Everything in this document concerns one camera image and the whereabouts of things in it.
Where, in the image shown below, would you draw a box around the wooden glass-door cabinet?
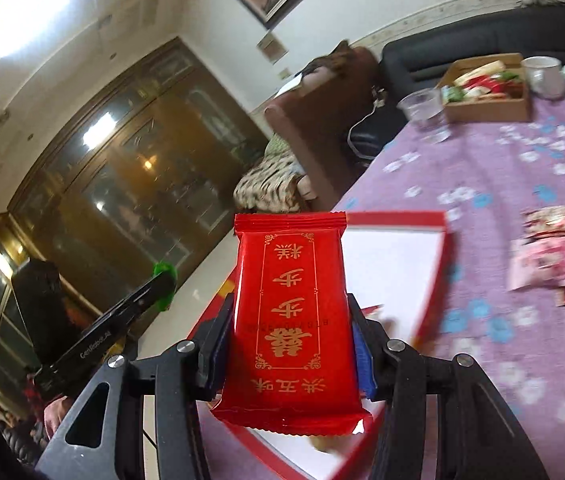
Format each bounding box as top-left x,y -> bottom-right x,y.
0,37 -> 272,376

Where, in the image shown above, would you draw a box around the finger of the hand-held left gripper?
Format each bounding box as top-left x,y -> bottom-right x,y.
131,271 -> 178,314

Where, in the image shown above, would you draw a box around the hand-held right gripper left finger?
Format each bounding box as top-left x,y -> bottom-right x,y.
35,292 -> 236,480

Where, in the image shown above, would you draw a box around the pink snack packet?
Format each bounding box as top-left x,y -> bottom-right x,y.
507,237 -> 565,292

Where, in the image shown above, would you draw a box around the red shallow gift box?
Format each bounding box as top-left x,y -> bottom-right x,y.
186,211 -> 455,480

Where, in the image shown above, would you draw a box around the red white patterned snack packet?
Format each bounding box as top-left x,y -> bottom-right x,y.
522,207 -> 565,239

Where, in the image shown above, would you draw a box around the green pillow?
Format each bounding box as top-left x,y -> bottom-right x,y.
265,132 -> 294,159

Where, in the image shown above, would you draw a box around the assortment of small wrapped sweets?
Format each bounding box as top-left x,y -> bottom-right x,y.
442,60 -> 527,105

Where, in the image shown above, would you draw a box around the white cable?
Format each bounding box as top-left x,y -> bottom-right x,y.
346,89 -> 389,162

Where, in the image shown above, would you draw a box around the person's left forearm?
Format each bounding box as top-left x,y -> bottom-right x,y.
42,395 -> 83,441

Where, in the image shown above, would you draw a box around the dark clothes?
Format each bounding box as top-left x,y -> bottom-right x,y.
305,40 -> 359,79

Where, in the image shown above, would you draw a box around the small wall notice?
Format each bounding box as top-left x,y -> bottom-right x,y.
256,32 -> 286,64

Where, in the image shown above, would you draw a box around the brown cardboard box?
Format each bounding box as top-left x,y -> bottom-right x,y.
439,53 -> 533,123

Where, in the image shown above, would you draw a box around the brown patterned blanket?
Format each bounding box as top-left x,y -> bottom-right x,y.
234,152 -> 314,213

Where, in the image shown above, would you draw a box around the red gold-print snack packet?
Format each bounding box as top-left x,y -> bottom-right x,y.
210,211 -> 374,435

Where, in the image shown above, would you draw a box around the white paper sheet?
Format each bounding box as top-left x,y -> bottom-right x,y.
275,75 -> 306,96

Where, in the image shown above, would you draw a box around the clear plastic cup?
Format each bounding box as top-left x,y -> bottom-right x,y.
396,87 -> 451,143

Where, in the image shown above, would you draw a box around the brown armchair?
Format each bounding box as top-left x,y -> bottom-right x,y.
265,45 -> 382,211

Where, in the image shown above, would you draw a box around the black leather sofa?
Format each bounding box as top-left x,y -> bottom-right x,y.
347,10 -> 565,173

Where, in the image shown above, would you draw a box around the white mug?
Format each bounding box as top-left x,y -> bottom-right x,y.
521,55 -> 565,100

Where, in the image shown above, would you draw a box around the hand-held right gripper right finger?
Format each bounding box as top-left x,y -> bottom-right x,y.
346,296 -> 550,480

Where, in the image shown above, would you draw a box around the green snack packet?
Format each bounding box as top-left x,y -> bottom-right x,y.
152,261 -> 180,312

